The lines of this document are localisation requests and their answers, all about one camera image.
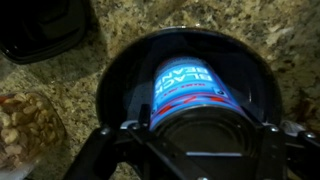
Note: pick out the dark blue bowl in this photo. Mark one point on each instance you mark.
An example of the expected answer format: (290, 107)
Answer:
(133, 66)

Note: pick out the nut jar blue lid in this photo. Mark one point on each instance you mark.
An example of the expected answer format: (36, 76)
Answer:
(23, 133)

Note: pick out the blue black beans tin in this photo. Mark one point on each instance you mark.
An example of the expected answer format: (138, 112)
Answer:
(186, 83)

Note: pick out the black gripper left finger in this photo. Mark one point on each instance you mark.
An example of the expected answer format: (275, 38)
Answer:
(100, 150)

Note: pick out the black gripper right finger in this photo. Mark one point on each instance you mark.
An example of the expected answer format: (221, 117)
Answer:
(275, 150)

